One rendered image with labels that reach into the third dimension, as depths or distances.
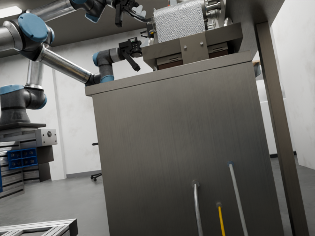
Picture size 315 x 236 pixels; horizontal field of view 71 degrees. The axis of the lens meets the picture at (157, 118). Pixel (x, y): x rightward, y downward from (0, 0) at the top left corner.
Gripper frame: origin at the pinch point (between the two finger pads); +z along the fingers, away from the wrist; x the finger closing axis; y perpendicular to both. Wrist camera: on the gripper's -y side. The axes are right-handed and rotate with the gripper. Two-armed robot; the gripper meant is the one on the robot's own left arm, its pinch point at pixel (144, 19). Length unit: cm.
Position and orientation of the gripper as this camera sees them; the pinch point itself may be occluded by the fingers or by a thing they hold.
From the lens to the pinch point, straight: 130.5
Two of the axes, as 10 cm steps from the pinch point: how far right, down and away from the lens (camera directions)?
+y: 5.0, -8.6, -1.0
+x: 2.6, 0.4, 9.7
